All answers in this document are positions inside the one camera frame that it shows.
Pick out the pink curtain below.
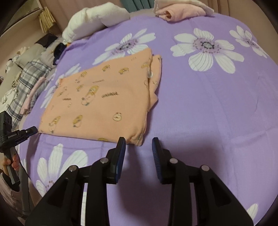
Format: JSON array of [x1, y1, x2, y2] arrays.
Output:
[[47, 0, 122, 13], [208, 0, 239, 13]]

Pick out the plush toys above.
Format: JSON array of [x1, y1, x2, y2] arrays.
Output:
[[5, 46, 30, 73]]

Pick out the dark brown cloth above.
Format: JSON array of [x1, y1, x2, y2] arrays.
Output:
[[36, 34, 58, 47]]

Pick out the person's left hand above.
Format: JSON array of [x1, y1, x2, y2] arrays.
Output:
[[2, 154, 21, 173]]

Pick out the white folded garment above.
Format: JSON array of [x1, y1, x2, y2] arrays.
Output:
[[153, 0, 214, 15]]

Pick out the teal curtain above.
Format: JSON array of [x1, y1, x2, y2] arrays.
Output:
[[120, 0, 156, 7]]

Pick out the pink folded garment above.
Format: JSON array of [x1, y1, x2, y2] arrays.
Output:
[[155, 4, 206, 22]]

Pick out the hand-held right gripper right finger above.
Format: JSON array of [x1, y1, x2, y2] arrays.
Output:
[[152, 137, 254, 226]]

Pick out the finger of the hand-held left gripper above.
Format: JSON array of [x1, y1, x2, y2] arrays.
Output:
[[22, 126, 38, 136]]

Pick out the light pink garment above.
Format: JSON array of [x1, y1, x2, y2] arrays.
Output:
[[20, 73, 57, 114]]

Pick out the grey bedspread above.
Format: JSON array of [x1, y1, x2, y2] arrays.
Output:
[[129, 7, 157, 17]]

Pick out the white plush blanket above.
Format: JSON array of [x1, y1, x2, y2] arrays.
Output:
[[62, 4, 131, 43]]

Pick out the person's left forearm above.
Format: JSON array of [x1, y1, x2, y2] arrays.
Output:
[[0, 173, 21, 193]]

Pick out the navy clothes pile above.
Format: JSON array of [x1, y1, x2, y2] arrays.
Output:
[[53, 42, 67, 66]]

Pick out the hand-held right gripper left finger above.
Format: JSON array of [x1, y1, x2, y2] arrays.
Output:
[[24, 137, 126, 226]]

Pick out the purple floral bedsheet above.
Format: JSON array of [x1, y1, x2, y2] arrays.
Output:
[[19, 12, 271, 226]]

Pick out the orange cartoon print shirt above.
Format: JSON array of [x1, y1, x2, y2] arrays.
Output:
[[37, 47, 163, 146]]

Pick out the beige pillow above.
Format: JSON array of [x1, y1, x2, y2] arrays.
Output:
[[16, 42, 46, 66]]

